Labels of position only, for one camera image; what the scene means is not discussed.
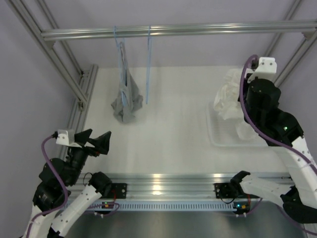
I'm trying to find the aluminium frame posts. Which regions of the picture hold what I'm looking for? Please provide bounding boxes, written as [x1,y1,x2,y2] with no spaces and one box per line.
[6,0,99,132]
[264,0,317,87]

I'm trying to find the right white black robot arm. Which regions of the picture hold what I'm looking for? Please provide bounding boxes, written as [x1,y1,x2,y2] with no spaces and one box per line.
[230,78,317,224]

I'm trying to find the grey tank top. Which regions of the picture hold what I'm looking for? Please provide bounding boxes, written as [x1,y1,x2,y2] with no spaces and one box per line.
[111,44,143,123]

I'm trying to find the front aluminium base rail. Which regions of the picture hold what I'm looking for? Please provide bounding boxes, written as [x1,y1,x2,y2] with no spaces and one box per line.
[59,172,295,200]

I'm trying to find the blue wire hanger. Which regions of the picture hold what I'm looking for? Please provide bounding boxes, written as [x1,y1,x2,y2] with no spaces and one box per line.
[113,26,127,107]
[146,25,152,104]

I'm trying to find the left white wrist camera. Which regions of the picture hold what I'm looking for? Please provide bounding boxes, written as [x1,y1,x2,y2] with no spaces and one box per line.
[56,129,75,146]

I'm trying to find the aluminium frame right posts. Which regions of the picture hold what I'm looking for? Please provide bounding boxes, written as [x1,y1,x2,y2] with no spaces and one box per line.
[264,0,317,87]

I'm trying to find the slotted cable duct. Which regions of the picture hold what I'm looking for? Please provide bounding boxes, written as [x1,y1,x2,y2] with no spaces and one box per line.
[87,199,237,212]

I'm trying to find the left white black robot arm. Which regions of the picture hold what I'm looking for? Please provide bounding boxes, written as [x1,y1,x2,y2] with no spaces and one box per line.
[23,129,112,238]

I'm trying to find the aluminium hanging rail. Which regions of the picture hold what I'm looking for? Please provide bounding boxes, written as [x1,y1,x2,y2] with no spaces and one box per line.
[40,19,317,42]

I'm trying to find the aluminium frame left posts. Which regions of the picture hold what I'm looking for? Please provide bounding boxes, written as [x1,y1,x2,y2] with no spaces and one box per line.
[6,0,99,132]

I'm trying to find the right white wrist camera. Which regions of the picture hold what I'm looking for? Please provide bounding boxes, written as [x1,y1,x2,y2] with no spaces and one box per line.
[247,57,277,83]

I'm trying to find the white tank top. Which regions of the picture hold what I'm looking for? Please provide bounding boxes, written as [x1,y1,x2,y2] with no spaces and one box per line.
[213,68,257,141]

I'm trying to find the clear plastic basket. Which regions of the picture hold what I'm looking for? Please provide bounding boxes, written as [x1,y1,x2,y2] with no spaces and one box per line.
[206,101,267,148]

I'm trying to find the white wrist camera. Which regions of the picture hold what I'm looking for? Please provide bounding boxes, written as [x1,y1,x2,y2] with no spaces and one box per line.
[247,57,277,83]
[56,129,75,146]

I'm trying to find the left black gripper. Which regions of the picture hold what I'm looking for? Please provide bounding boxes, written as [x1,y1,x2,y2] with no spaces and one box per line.
[66,129,111,186]

